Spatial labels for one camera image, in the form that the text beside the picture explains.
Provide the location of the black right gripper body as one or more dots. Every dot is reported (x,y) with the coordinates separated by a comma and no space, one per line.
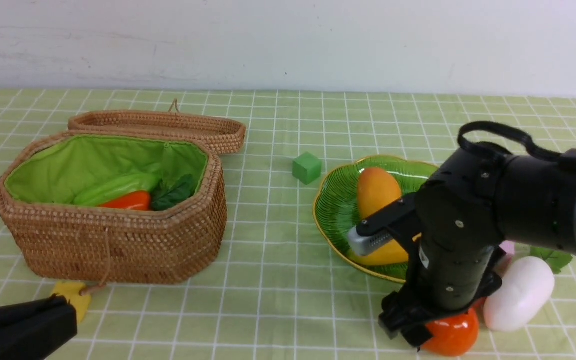
(404,313)

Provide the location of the yellow toy banana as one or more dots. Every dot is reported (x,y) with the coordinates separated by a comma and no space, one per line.
(389,254)

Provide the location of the orange toy persimmon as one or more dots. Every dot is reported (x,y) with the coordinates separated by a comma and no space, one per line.
(454,336)

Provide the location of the orange yellow toy mango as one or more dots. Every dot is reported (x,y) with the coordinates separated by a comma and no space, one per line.
(376,189)

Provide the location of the orange toy carrot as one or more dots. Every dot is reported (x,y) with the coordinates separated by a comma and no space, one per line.
(164,196)

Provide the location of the green toy cucumber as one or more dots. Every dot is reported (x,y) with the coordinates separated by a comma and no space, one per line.
(117,187)

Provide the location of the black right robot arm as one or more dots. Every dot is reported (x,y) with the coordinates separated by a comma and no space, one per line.
(453,226)

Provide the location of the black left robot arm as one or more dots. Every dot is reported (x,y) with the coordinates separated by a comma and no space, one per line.
(36,329)

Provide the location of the pink foam cube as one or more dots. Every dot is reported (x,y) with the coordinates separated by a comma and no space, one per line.
(508,248)

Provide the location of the white toy radish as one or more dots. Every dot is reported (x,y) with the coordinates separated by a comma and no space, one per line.
(527,285)

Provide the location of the green glass leaf plate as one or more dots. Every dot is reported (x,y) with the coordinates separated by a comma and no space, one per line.
(335,209)

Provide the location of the green checkered tablecloth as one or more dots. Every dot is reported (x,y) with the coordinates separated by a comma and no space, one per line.
(276,290)

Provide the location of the green foam cube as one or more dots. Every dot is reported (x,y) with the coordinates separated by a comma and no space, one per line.
(307,168)

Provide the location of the woven rattan basket lid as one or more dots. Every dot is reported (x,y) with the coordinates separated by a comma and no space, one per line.
(221,135)

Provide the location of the woven rattan basket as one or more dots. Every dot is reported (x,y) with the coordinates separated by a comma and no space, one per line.
(63,241)

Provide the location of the yellow foam cube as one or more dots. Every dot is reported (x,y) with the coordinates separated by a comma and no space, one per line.
(76,295)

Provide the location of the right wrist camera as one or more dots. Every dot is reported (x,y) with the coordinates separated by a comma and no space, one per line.
(398,222)

